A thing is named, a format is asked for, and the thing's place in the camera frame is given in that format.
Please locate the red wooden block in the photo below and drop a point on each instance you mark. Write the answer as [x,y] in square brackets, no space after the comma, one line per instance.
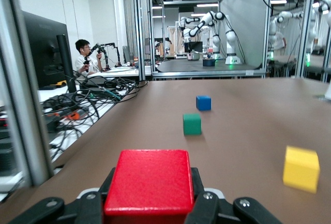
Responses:
[150,180]

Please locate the metal cooking pot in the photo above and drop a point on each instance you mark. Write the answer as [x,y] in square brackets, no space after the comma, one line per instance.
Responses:
[193,56]

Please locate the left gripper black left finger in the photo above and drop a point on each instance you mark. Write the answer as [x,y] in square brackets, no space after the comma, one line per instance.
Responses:
[82,211]

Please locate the white side desk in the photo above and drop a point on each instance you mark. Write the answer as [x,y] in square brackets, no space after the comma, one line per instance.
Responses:
[51,95]

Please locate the grey partition panel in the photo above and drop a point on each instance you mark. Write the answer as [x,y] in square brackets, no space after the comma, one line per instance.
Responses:
[243,22]

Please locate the aluminium frame post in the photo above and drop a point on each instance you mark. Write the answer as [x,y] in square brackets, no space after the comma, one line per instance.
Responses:
[142,27]

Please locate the seated person white shirt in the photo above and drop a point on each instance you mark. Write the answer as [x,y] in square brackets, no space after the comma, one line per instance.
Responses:
[86,61]

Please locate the black computer monitor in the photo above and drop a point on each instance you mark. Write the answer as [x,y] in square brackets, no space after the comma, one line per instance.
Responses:
[44,48]

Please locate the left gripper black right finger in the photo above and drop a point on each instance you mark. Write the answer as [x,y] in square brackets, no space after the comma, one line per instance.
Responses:
[207,211]

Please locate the brown table cover sheet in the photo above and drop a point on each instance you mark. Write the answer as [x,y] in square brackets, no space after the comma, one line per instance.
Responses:
[245,131]

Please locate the green wooden block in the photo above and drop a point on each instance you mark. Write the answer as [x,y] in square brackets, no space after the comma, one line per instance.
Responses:
[192,124]

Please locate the dark blue pot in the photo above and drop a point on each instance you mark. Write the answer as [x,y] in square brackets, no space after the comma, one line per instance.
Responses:
[208,62]

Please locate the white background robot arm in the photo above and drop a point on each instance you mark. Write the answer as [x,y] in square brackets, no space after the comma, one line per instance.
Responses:
[192,27]
[228,37]

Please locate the orange black hand tool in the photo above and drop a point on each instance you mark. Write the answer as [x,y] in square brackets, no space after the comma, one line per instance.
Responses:
[73,115]

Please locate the aluminium camera post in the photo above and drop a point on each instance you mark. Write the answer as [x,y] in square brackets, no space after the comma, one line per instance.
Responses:
[28,105]

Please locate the blue wooden block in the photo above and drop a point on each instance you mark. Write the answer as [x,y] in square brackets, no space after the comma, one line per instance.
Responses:
[203,103]

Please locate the yellow wooden block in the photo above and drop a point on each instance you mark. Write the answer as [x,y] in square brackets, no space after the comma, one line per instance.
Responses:
[301,169]

